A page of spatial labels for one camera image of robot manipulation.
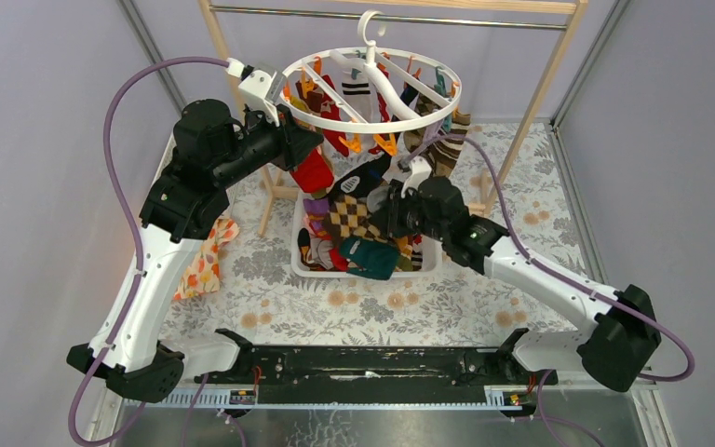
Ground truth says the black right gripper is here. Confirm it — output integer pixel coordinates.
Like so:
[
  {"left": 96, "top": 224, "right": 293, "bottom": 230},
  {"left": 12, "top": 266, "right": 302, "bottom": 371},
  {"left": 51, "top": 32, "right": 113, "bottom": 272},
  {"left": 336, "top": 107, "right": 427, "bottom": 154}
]
[{"left": 369, "top": 183, "right": 448, "bottom": 242}]

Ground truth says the brown argyle sock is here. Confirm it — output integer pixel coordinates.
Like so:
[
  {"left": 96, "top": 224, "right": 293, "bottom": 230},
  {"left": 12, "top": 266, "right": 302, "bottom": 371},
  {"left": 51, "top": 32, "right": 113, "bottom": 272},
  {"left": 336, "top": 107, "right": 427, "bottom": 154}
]
[{"left": 323, "top": 195, "right": 388, "bottom": 243}]

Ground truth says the red santa sock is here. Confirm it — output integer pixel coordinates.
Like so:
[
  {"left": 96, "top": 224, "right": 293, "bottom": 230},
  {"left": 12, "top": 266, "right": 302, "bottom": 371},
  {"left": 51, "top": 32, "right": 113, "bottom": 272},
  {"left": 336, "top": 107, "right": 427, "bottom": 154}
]
[{"left": 290, "top": 148, "right": 334, "bottom": 194}]

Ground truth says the white round sock hanger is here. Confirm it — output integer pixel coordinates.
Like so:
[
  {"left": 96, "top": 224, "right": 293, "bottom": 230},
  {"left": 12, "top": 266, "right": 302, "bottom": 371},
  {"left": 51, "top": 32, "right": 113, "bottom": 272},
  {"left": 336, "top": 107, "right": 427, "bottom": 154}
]
[{"left": 281, "top": 9, "right": 463, "bottom": 136}]

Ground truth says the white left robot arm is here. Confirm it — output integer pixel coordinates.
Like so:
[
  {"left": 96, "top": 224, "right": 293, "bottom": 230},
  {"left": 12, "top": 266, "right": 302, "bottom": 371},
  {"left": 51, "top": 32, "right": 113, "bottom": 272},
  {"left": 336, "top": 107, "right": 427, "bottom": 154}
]
[{"left": 67, "top": 99, "right": 324, "bottom": 403}]

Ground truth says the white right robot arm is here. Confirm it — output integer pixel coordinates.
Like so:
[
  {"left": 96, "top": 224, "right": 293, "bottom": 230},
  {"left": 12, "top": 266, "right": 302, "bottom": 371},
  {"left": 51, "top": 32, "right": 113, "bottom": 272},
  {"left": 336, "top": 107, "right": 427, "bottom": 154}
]
[{"left": 369, "top": 177, "right": 661, "bottom": 392}]

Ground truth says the white plastic sock bin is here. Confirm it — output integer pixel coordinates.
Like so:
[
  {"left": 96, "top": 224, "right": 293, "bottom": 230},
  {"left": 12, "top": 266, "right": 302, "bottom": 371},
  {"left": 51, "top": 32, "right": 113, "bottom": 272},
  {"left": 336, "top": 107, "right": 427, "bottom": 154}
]
[{"left": 290, "top": 191, "right": 444, "bottom": 280}]

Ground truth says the teal green sock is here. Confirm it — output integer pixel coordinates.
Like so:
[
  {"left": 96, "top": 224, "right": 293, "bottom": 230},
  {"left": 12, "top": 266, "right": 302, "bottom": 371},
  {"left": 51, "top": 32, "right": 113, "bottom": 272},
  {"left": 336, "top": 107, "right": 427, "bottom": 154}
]
[{"left": 338, "top": 237, "right": 400, "bottom": 280}]

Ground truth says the floral patterned table mat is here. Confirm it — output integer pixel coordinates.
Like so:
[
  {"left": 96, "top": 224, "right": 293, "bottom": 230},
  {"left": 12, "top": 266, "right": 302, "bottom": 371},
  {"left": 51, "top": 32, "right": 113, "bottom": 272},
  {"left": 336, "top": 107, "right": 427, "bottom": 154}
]
[{"left": 160, "top": 123, "right": 591, "bottom": 346}]

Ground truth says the orange floral cloth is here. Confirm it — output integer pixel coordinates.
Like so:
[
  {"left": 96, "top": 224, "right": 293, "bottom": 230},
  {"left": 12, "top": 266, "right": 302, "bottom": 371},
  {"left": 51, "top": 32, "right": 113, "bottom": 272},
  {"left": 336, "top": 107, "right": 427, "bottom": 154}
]
[{"left": 172, "top": 217, "right": 240, "bottom": 301}]

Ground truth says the metal hanging rod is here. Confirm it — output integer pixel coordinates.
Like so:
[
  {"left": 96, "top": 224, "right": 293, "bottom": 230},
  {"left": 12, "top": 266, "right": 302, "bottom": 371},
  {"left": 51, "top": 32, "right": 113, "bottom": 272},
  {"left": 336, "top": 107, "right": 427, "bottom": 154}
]
[{"left": 209, "top": 6, "right": 567, "bottom": 32}]

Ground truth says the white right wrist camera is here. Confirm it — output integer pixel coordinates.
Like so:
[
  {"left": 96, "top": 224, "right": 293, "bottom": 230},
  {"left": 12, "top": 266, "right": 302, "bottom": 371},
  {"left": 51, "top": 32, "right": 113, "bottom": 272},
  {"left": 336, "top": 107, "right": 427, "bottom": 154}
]
[{"left": 400, "top": 156, "right": 432, "bottom": 198}]

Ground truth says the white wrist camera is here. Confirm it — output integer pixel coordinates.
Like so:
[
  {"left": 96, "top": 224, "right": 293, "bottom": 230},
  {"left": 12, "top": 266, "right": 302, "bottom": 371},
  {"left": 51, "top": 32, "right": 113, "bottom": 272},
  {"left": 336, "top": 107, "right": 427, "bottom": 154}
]
[
  {"left": 226, "top": 58, "right": 287, "bottom": 127},
  {"left": 400, "top": 156, "right": 432, "bottom": 198}
]

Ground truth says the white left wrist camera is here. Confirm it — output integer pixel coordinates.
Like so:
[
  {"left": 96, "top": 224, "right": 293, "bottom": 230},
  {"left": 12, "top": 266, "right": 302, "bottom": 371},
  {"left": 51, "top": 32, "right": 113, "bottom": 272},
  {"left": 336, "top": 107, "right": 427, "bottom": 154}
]
[{"left": 226, "top": 58, "right": 287, "bottom": 127}]

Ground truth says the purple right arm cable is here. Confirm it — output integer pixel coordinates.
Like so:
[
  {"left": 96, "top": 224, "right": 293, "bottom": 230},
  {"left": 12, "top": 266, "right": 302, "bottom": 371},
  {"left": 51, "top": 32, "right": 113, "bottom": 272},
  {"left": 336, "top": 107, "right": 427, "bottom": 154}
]
[{"left": 403, "top": 132, "right": 696, "bottom": 384}]

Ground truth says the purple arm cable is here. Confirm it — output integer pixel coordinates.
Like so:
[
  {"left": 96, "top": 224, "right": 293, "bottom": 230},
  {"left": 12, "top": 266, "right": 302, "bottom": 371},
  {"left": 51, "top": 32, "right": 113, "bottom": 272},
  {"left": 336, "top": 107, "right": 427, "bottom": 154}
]
[
  {"left": 403, "top": 132, "right": 696, "bottom": 384},
  {"left": 67, "top": 56, "right": 232, "bottom": 447}
]

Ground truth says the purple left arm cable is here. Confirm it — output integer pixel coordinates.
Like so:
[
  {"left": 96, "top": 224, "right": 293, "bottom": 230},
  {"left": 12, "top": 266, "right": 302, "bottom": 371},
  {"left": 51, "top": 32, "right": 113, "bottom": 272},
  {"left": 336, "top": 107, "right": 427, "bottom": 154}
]
[{"left": 67, "top": 56, "right": 232, "bottom": 447}]

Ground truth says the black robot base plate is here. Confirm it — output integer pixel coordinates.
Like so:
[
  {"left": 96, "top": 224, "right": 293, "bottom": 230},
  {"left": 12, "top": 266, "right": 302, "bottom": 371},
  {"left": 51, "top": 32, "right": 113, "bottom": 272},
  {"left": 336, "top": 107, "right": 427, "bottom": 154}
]
[{"left": 208, "top": 345, "right": 545, "bottom": 386}]

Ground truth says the wooden clothes rack frame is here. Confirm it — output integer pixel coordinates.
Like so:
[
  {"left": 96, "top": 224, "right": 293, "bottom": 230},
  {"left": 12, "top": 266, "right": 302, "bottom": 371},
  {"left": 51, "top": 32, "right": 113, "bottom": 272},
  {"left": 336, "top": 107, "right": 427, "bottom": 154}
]
[{"left": 195, "top": 0, "right": 590, "bottom": 238}]

